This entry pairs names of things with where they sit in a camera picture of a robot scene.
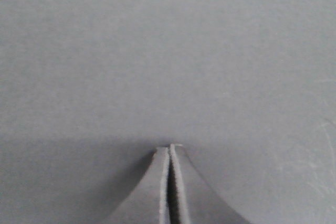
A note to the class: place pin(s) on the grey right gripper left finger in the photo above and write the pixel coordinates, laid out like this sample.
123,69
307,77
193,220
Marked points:
147,203

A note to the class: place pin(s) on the dark grey fridge door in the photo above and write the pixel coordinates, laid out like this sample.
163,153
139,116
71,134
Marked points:
89,88

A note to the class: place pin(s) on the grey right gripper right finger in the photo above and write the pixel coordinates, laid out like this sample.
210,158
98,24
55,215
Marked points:
191,198

